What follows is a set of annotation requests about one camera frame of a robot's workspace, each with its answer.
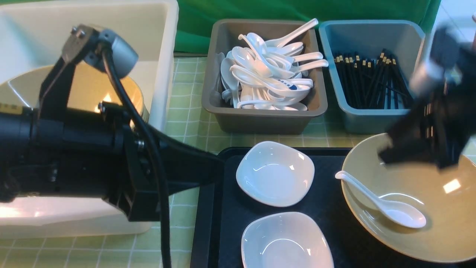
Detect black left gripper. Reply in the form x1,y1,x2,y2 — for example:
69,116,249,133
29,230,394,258
99,102,224,223

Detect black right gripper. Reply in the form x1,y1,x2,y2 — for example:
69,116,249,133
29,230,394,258
378,28,476,169

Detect tan noodle bowl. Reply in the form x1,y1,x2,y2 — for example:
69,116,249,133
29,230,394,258
341,134,476,263

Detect white square sauce dish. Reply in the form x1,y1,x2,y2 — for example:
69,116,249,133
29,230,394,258
241,212,334,268
236,141,315,207

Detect white soup spoon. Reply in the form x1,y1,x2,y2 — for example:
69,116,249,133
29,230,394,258
335,170,427,229

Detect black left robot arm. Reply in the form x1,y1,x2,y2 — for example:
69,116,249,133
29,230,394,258
1,103,225,222

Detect black plastic serving tray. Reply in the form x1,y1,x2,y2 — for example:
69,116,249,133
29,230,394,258
190,147,475,268

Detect pile of black chopsticks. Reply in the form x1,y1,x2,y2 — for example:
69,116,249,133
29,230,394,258
334,49,414,109

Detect blue plastic chopstick bin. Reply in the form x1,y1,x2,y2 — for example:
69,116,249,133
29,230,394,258
318,20,425,134

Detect pile of white spoons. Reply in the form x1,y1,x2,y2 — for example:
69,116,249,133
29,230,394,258
220,18,329,111

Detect stack of tan bowls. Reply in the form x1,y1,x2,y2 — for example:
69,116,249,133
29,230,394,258
0,63,149,122

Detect grey plastic spoon bin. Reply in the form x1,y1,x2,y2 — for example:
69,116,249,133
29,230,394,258
202,19,328,135

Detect green backdrop cloth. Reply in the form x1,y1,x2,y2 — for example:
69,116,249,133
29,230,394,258
174,0,441,54

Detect large white plastic tub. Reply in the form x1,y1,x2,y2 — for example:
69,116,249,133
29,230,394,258
0,0,179,240

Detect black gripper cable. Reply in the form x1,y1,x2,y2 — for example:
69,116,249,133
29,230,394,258
97,41,172,268

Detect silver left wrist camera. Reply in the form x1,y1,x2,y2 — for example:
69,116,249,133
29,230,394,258
37,24,139,123

